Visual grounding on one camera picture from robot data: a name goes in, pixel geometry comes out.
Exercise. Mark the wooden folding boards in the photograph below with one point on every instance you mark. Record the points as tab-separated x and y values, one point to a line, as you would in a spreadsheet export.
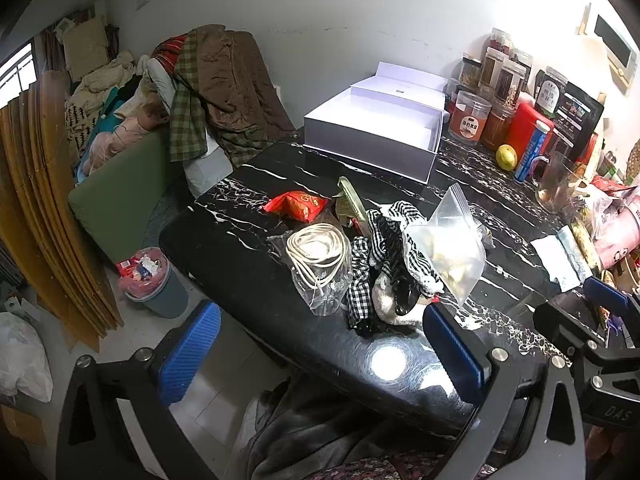
38	227

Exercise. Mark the tall jar grain contents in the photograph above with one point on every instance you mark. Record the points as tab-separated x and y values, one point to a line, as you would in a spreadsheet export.
508	85

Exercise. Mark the glass mug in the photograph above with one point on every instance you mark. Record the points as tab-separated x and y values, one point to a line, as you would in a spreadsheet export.
555	180

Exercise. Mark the green sofa cushion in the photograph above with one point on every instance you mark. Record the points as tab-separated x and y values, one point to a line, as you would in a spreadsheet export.
114	205

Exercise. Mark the tall jar red contents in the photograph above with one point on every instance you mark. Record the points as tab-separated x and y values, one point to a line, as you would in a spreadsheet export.
500	41

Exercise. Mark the pile of clothes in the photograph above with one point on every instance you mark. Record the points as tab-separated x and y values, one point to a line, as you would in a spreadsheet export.
114	107

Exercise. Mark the tall jar brown contents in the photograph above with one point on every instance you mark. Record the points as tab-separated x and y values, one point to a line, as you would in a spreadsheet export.
492	64

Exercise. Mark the red canister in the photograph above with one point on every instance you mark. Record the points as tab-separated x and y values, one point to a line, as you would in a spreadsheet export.
522	127

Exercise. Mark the yellow lemon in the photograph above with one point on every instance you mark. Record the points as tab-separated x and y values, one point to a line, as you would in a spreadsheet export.
506	157

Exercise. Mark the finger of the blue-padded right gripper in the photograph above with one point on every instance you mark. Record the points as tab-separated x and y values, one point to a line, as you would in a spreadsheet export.
619	303
577	340

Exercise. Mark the green plaid cloth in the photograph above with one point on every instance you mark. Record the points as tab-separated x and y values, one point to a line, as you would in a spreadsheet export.
187	127

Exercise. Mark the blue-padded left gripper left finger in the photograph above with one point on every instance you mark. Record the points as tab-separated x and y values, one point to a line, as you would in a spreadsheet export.
93	441

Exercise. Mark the trash bin with pink bag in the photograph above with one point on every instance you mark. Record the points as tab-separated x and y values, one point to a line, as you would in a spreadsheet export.
147	278

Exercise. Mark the bag of cream rope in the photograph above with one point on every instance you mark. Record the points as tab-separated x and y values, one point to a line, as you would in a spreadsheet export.
319	257

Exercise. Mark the black stand-up pouch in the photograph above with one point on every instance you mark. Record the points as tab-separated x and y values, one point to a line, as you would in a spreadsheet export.
576	117

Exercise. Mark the blue effervescent tablet tube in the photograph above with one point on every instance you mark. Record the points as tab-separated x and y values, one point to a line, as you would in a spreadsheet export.
533	148

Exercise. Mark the red gold snack packet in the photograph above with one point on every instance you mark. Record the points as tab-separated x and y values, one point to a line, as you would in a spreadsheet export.
296	205

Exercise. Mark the white tissue packet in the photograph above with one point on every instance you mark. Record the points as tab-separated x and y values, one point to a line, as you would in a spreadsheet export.
562	258

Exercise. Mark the green patterned packet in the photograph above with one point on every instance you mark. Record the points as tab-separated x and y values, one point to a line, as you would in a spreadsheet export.
349	209

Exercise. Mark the white open gift box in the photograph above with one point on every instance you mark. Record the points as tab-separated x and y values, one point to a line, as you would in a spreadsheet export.
392	120

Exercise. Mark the small framed chalkboard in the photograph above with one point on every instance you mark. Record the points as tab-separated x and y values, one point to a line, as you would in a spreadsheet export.
622	58

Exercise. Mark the black white checkered cloth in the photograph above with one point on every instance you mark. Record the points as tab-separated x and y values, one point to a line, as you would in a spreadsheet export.
392	281

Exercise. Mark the pink plastic bag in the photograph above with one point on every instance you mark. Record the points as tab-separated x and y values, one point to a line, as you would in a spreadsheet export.
614	216

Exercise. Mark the clear zip bag with snacks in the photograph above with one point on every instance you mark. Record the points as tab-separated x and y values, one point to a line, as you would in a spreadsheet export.
451	243

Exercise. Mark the dark jar white label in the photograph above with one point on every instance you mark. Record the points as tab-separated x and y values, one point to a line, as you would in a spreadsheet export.
549	85

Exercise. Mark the clear jar orange label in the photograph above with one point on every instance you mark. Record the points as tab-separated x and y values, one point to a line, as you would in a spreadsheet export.
468	120

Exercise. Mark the small jar pink lid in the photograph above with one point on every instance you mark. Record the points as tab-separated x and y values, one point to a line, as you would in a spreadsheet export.
470	70

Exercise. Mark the white plastic bag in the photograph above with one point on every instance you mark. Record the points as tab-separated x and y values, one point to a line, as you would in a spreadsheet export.
24	364

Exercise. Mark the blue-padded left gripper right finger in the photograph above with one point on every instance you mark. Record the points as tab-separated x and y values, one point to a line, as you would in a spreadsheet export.
548	444

